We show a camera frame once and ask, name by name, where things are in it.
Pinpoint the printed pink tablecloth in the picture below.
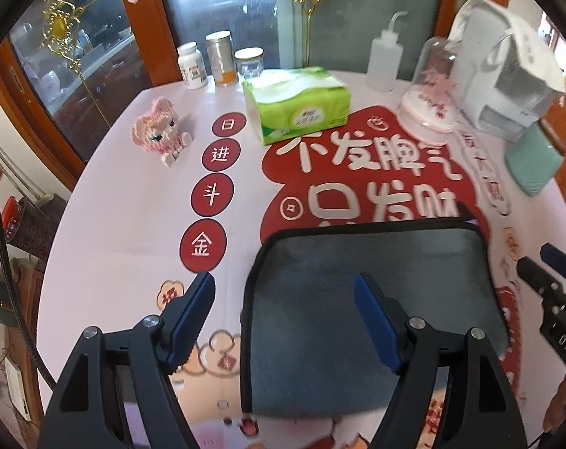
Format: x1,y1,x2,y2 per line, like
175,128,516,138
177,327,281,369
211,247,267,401
39,69,566,449

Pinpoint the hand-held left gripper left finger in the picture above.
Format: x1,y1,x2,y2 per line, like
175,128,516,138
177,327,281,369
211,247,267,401
39,271,217,449

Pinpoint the tall metal-lid jar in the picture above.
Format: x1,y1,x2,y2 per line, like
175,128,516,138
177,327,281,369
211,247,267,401
205,31,234,87

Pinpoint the green tissue pack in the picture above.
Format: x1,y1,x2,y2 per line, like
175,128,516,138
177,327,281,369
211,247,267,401
242,66,352,146

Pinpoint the glass dome with pink flowers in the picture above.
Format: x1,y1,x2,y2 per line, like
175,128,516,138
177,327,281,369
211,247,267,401
397,36,464,132

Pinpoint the wooden glass cabinet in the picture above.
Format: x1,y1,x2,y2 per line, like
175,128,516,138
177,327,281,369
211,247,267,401
0,0,190,192

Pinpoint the gold ornament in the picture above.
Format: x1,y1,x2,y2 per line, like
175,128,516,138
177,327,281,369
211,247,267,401
39,0,111,129

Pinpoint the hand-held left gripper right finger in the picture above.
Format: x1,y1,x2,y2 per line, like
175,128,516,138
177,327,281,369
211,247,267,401
353,273,529,449

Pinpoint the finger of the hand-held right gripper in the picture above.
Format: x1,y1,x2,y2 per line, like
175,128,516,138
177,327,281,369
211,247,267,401
517,242,566,296

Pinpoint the pink block figurine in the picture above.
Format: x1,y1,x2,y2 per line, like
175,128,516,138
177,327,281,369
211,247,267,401
132,97,193,167

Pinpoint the white squeeze bottle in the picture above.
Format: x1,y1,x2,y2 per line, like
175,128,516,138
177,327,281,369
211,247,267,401
366,11,402,94

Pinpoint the clear glass jar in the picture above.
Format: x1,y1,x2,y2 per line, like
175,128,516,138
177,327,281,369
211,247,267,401
234,48,264,81

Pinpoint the black cable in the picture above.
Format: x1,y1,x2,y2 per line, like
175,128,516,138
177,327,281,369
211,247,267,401
0,180,57,391

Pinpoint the grey towel with black trim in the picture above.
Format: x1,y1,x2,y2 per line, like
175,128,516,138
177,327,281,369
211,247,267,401
239,217,509,419

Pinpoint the mint green pouch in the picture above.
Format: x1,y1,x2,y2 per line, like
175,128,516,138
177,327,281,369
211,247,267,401
505,126,565,197

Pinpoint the white water dispenser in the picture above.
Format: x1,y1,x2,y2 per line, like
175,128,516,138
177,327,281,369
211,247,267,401
446,0,566,142

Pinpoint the white pill bottle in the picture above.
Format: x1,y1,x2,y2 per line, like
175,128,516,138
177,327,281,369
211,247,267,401
177,42,208,91

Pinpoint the person's right hand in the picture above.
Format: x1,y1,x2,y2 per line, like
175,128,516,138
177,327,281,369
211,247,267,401
544,373,566,436

